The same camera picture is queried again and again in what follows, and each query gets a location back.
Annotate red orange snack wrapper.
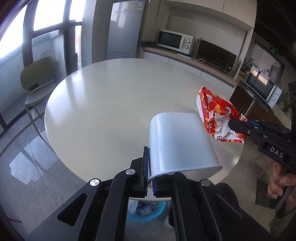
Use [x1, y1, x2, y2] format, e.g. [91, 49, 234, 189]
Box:
[196, 86, 247, 143]

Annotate black microwave oven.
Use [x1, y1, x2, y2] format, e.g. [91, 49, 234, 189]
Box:
[193, 38, 237, 74]

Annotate olive green chair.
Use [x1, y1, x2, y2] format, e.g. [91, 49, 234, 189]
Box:
[19, 57, 61, 121]

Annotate round white table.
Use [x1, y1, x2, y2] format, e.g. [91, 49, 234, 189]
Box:
[44, 58, 245, 202]

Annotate green potted plants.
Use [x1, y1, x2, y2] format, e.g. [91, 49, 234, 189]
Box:
[239, 57, 256, 77]

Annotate kitchen counter with cabinets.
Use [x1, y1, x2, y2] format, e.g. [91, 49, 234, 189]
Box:
[140, 47, 237, 96]

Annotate white microwave on counter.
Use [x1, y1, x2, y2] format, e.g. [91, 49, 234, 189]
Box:
[157, 30, 197, 55]

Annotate silver refrigerator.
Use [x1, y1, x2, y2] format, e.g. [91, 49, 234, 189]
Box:
[107, 1, 148, 60]

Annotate white microwave on stand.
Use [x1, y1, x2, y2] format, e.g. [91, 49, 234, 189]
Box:
[245, 68, 282, 108]

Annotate brown wooden low cabinet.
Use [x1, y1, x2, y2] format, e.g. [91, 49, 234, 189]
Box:
[230, 85, 284, 126]

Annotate upper white wall cabinets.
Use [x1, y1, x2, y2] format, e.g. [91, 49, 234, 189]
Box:
[164, 0, 257, 31]

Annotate blue plastic trash basket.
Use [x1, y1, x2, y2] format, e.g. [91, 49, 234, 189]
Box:
[127, 199, 167, 222]

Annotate person's right hand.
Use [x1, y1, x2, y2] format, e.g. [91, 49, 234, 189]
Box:
[267, 162, 295, 199]

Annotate white plastic cup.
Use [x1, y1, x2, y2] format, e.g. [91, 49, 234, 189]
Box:
[149, 113, 223, 181]

